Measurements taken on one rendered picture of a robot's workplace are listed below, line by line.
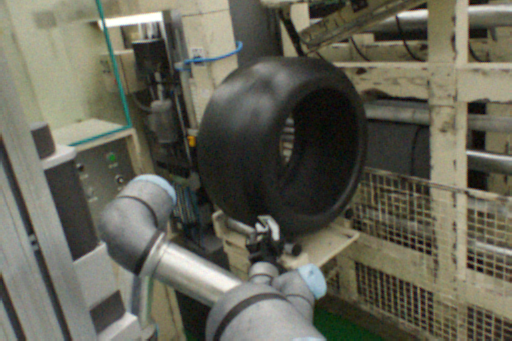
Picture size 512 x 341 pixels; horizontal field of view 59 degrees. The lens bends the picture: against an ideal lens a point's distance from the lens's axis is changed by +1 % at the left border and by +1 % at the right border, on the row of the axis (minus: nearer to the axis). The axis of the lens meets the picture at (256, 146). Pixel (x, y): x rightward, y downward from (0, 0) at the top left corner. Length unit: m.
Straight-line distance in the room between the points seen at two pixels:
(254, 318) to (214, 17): 1.23
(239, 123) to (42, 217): 0.80
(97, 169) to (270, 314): 1.38
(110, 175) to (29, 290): 1.30
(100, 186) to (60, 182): 1.19
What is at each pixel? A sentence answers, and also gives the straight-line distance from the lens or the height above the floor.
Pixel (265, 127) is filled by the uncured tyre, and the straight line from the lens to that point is 1.24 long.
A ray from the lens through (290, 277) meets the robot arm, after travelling 1.03.
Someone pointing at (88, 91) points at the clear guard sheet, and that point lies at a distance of 1.75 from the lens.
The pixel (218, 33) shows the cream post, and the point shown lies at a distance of 1.61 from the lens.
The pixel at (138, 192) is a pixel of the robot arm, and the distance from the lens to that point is 0.98.
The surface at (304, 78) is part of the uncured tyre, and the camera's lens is 1.33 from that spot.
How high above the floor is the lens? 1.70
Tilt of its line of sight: 19 degrees down
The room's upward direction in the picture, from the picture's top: 9 degrees counter-clockwise
